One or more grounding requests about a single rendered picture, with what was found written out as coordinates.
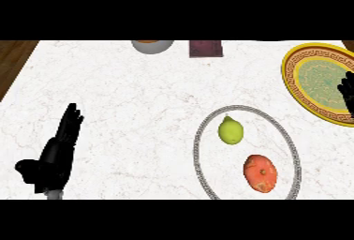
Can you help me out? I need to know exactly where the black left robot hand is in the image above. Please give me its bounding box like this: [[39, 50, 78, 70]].
[[13, 102, 86, 195]]

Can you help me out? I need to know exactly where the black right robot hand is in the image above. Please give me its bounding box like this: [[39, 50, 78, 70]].
[[336, 70, 354, 119]]

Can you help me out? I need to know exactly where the yellow patterned plate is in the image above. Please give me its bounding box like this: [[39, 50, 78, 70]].
[[280, 42, 354, 128]]

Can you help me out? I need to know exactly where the orange squash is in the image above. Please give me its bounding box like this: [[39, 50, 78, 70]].
[[242, 154, 279, 194]]

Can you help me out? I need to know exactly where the white oval grey-rimmed placemat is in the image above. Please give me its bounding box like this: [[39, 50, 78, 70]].
[[192, 104, 303, 201]]

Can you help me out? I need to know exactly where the green lemon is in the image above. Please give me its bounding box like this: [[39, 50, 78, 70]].
[[217, 115, 245, 146]]

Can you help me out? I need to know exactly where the dark purple box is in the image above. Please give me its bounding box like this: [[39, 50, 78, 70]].
[[187, 39, 226, 59]]

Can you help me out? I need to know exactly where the grey bowl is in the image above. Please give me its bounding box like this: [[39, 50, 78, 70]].
[[130, 39, 176, 55]]

